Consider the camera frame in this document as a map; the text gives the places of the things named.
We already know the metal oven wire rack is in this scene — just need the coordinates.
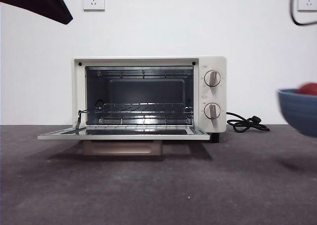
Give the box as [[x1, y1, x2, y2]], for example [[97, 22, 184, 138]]
[[81, 102, 194, 115]]

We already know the blue ribbed bowl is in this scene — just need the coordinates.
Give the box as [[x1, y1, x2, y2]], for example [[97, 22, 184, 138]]
[[276, 87, 317, 138]]

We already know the red yellow apple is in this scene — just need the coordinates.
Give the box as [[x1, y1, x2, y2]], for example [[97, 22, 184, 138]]
[[296, 82, 317, 96]]

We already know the cream toaster oven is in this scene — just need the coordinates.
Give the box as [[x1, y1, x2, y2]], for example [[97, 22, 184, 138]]
[[37, 56, 227, 157]]

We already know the glass oven door beige handle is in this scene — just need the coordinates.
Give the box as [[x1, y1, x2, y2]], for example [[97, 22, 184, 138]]
[[37, 125, 211, 157]]

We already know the beige oven knob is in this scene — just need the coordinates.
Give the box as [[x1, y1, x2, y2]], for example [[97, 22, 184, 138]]
[[203, 70, 222, 88], [203, 102, 221, 119]]

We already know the black oven power cable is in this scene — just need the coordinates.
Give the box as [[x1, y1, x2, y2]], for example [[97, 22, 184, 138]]
[[225, 112, 270, 133]]

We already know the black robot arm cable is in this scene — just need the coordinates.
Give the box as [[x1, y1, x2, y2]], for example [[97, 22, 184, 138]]
[[289, 0, 317, 26]]

